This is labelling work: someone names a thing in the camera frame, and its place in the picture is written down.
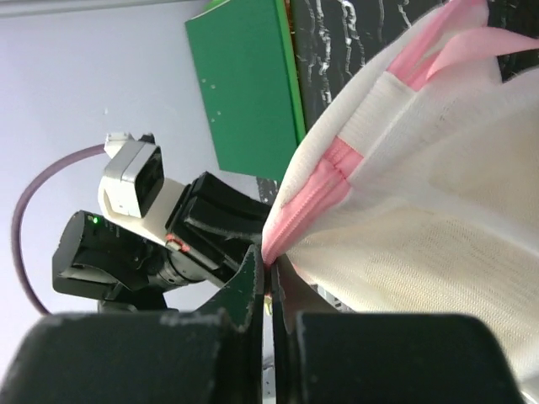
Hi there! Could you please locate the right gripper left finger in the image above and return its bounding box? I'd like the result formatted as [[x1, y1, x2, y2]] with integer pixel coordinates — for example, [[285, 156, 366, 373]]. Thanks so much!
[[195, 245, 264, 403]]

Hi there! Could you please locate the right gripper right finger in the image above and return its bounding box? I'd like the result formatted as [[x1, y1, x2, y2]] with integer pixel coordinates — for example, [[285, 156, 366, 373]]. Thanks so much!
[[271, 263, 303, 403]]

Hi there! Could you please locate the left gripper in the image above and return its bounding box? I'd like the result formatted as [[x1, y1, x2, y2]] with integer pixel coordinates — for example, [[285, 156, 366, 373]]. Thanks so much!
[[157, 172, 270, 286]]

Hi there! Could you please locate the white pink mesh laundry bag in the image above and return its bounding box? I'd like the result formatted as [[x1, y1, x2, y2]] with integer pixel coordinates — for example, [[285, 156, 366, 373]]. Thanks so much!
[[262, 1, 538, 403]]

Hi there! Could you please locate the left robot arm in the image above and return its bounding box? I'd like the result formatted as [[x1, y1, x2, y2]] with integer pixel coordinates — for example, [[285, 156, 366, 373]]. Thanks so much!
[[52, 173, 270, 311]]

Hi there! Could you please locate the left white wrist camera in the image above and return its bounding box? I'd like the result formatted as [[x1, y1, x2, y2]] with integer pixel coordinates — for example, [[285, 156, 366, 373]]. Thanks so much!
[[98, 132, 184, 247]]

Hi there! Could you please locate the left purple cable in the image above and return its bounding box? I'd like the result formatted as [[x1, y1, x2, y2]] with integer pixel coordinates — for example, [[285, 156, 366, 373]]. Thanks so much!
[[11, 143, 109, 316]]

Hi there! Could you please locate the green ring binder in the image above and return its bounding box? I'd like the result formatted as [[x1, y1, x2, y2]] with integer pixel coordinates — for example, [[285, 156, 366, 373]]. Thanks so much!
[[185, 0, 306, 181]]

